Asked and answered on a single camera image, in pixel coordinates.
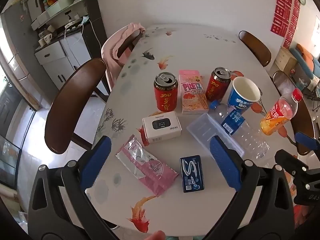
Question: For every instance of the blue paper cup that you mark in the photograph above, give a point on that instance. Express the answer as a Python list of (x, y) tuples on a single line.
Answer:
[(242, 97)]

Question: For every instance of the clear plastic water bottle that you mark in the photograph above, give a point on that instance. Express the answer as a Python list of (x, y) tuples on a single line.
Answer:
[(240, 130)]

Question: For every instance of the person's left hand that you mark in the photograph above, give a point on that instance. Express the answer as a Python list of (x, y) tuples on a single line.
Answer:
[(154, 236)]

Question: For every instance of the dark blue gum box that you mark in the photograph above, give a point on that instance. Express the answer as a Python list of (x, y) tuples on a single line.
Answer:
[(192, 173)]

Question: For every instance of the light wooden drawer cabinet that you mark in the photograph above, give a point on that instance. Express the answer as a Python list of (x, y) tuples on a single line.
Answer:
[(283, 60)]

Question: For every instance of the pink snack box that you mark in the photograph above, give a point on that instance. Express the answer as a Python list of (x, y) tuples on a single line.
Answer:
[(193, 92)]

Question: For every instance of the red wall decoration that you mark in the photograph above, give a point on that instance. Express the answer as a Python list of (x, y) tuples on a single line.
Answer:
[(286, 10)]

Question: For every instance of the round dark frame chair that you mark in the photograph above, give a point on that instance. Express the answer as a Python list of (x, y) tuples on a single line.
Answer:
[(283, 83)]

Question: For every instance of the red drink can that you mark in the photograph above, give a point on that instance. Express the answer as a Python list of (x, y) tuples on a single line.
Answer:
[(165, 92), (217, 85)]

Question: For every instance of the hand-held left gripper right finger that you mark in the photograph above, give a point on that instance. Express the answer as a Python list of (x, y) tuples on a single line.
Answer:
[(225, 165)]

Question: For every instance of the blue face mask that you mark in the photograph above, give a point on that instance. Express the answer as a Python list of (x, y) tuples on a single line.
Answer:
[(85, 20)]

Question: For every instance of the light green tray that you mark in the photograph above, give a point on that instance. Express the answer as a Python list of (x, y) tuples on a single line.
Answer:
[(58, 6)]

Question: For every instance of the white mug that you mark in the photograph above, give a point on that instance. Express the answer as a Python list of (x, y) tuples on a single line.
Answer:
[(47, 38), (41, 42)]

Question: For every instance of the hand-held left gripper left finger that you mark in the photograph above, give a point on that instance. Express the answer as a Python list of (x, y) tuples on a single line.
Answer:
[(96, 162)]

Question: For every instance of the small white box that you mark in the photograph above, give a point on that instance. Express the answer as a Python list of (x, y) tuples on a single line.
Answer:
[(162, 128)]

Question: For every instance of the blue and orange sofa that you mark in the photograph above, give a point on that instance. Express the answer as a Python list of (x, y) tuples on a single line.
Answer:
[(306, 60)]

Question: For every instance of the dark brown wooden chair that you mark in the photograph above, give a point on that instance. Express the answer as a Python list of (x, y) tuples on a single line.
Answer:
[(303, 122), (72, 105), (256, 47), (128, 42)]

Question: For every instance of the fish print tablecloth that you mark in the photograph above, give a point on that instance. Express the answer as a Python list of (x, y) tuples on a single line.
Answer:
[(195, 47)]

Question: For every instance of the orange drink bottle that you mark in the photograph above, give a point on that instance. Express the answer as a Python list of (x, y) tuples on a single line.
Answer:
[(280, 113)]

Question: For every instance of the white cabinet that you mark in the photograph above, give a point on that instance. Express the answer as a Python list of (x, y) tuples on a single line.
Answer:
[(62, 57)]

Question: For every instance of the pink plastic wrapper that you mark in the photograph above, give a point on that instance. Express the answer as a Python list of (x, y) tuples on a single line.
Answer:
[(147, 166)]

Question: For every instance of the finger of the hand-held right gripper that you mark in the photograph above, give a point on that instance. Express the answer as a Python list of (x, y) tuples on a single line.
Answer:
[(307, 141), (291, 161)]

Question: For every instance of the clear plastic box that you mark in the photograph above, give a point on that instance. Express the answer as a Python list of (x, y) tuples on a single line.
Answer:
[(207, 130)]

